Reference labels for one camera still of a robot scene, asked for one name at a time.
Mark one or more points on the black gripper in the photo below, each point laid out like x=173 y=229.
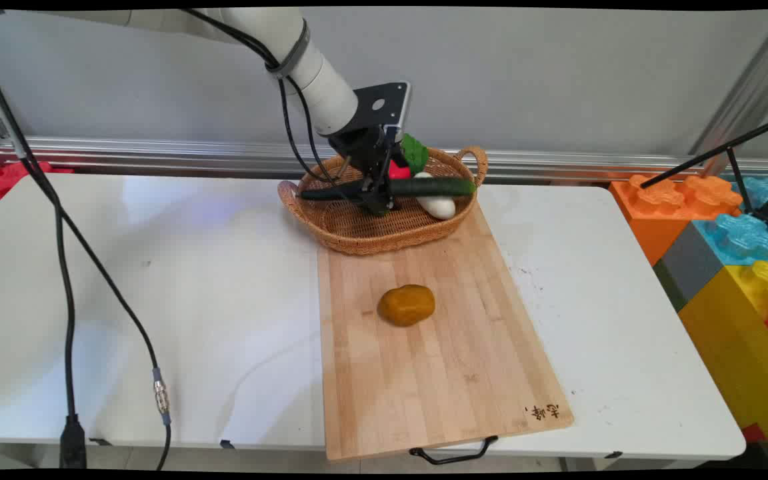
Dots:
x=362 y=148

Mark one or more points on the dark green cucumber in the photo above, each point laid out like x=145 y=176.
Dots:
x=432 y=186

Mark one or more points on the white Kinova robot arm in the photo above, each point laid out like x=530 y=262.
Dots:
x=304 y=63

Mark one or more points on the red pepper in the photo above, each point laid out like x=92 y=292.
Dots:
x=398 y=170

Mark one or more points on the woven wicker basket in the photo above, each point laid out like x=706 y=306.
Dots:
x=384 y=230

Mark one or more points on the green leafy vegetable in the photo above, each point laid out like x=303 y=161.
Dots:
x=414 y=152

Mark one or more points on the brown potato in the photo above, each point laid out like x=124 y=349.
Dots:
x=406 y=305

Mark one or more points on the wooden cutting board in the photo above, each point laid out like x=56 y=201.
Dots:
x=424 y=346

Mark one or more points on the orange toy block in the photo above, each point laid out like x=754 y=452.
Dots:
x=674 y=206

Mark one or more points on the grey toy block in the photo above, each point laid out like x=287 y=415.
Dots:
x=690 y=270

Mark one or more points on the black tripod stand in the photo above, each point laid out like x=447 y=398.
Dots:
x=737 y=166

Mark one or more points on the blue toy block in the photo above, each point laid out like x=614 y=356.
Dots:
x=747 y=230

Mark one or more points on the yellow toy block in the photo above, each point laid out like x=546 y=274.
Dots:
x=744 y=340

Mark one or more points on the aluminium rail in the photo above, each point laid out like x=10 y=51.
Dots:
x=384 y=160

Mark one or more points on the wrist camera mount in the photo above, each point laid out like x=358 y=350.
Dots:
x=384 y=105

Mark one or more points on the aluminium frame post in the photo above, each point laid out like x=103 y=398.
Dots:
x=747 y=86

